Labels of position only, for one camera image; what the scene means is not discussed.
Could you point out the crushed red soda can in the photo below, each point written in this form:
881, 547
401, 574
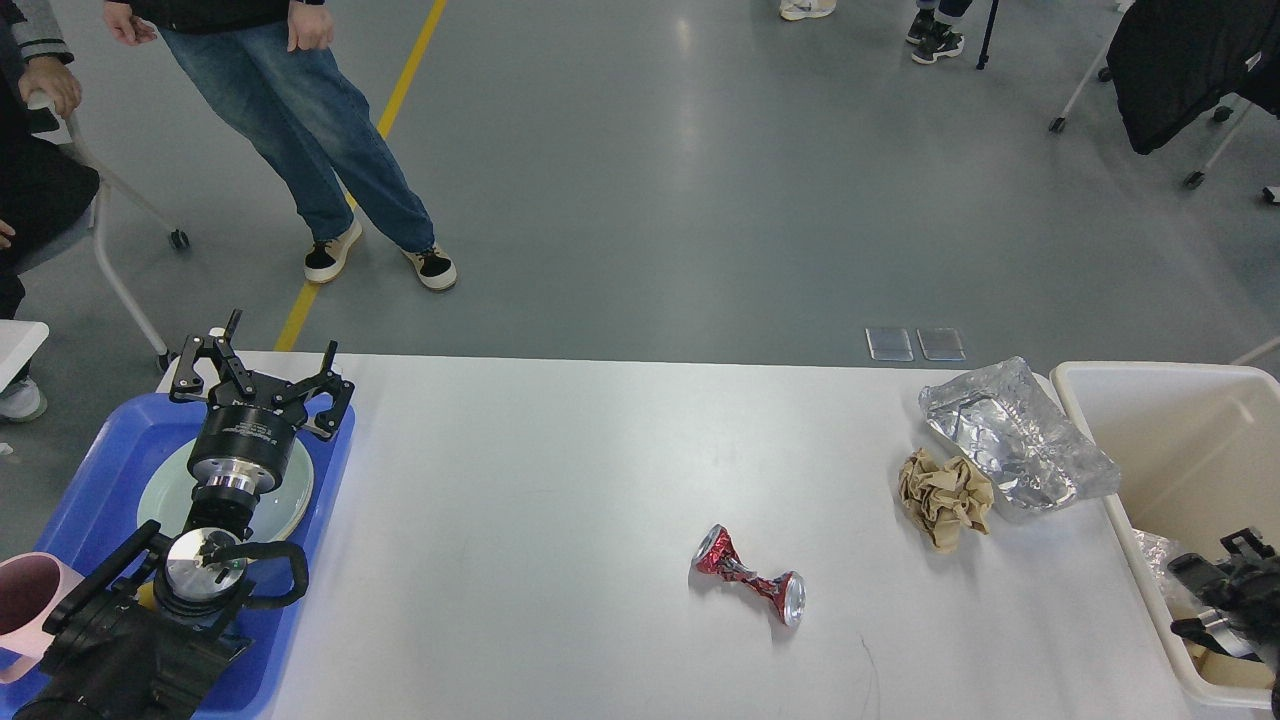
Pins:
717, 557

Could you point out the seated person in black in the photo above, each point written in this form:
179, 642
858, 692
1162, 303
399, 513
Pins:
43, 191

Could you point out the green ceramic plate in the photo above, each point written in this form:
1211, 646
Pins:
167, 495

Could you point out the large foil tray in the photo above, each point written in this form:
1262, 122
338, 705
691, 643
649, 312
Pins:
1158, 552

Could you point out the pink ceramic mug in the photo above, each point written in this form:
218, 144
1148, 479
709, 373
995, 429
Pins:
32, 585

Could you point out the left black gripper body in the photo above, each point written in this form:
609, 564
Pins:
240, 442

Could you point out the chair with black jacket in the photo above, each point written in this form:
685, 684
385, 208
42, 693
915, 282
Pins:
1169, 62

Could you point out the small foil sheet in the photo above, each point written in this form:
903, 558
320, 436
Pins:
1000, 417

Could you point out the crumpled brown paper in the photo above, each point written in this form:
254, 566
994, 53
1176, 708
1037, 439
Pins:
944, 498

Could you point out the white side table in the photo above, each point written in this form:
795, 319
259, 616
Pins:
19, 343

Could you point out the person in black sneakers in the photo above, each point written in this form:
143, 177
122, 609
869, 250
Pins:
931, 34

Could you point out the blue plastic tray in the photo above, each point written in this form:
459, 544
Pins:
96, 515

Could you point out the beige plastic bin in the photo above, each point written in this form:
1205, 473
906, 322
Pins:
1198, 448

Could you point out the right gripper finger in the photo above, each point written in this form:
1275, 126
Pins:
1212, 630
1204, 578

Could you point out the teal ceramic mug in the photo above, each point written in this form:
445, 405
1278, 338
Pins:
146, 596

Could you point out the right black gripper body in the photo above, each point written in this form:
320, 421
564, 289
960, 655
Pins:
1249, 602

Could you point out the person in blue jeans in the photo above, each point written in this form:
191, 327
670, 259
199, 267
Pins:
268, 70

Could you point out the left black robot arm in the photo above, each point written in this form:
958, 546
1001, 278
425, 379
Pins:
150, 631

